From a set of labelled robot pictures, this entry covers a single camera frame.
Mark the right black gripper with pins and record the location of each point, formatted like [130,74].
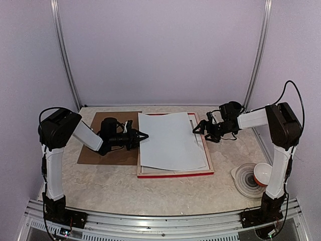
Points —
[203,123]

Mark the white orange bowl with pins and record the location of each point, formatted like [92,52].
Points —
[262,174]

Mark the front aluminium rail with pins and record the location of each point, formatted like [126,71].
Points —
[110,226]

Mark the clear glass plate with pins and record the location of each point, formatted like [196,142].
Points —
[244,179]

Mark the brown backing board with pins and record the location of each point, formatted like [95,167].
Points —
[118,157]

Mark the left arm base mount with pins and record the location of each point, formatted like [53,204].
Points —
[71,218]

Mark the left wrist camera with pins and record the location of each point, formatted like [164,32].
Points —
[127,126]

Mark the aluminium post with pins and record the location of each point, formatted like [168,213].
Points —
[259,52]
[63,52]

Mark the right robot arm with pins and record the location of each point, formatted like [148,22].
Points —
[285,131]

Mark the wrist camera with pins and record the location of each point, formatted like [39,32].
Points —
[127,126]
[211,117]

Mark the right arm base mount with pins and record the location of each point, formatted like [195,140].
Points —
[251,218]

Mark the white photo mat board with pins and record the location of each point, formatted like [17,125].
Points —
[200,140]

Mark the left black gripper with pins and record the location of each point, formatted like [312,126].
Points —
[134,138]

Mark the left aluminium post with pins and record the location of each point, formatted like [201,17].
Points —
[63,52]

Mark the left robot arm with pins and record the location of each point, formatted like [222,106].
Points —
[54,133]

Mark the red wooden picture frame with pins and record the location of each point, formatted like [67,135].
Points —
[172,150]

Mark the cat and books photo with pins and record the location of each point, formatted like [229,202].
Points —
[168,140]

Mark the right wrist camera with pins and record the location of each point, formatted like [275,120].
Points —
[211,117]

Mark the right aluminium post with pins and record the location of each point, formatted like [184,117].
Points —
[259,52]

